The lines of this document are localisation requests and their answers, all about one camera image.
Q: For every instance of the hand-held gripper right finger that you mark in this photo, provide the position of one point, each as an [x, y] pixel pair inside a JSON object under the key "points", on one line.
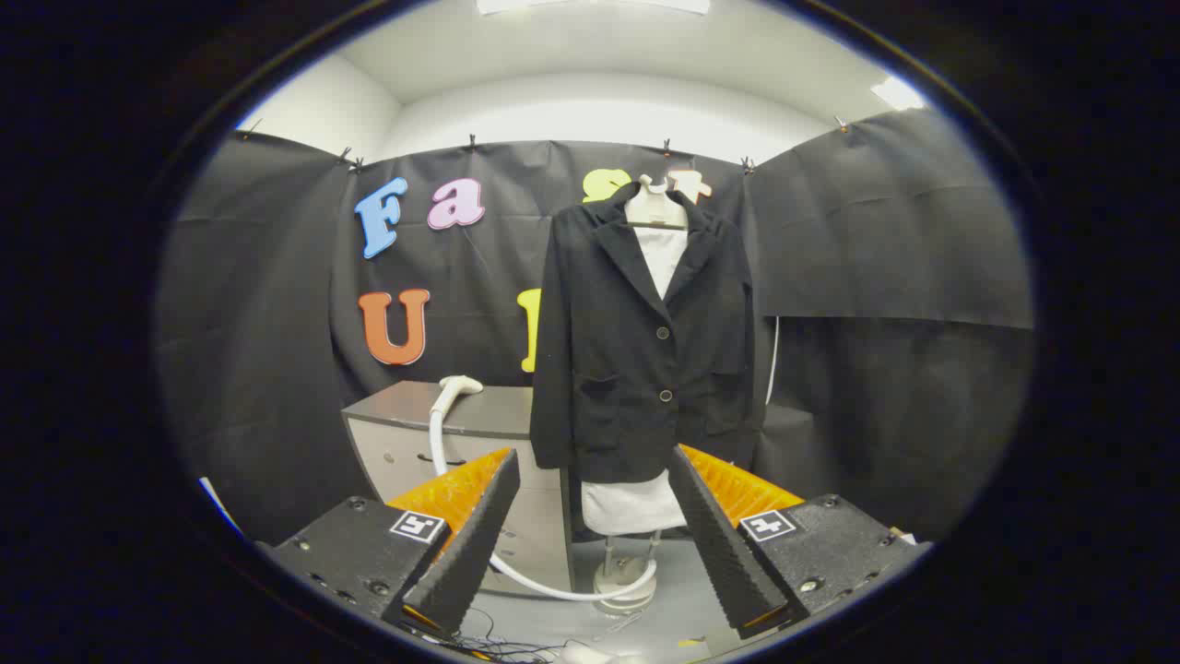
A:
{"points": [[724, 553]]}

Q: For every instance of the black button jacket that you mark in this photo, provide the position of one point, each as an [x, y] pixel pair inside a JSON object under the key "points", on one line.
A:
{"points": [[627, 369]]}

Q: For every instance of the white mannequin torso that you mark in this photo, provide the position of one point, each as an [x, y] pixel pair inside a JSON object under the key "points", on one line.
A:
{"points": [[631, 507]]}

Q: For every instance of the long ceiling light panel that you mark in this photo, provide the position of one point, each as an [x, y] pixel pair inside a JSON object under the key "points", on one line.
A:
{"points": [[590, 5]]}

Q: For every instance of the grey drawer cabinet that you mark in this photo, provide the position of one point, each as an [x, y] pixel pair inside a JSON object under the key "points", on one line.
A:
{"points": [[498, 410]]}

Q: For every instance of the metal mannequin stand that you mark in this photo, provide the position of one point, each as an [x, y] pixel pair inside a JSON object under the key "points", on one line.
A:
{"points": [[622, 586]]}

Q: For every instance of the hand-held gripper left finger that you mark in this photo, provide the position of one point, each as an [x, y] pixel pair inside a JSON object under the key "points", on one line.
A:
{"points": [[470, 544]]}

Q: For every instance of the small ceiling light panel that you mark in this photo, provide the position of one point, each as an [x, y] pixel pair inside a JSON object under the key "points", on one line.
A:
{"points": [[897, 93]]}

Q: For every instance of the black backdrop cloth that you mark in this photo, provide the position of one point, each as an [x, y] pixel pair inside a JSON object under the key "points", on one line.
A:
{"points": [[277, 323]]}

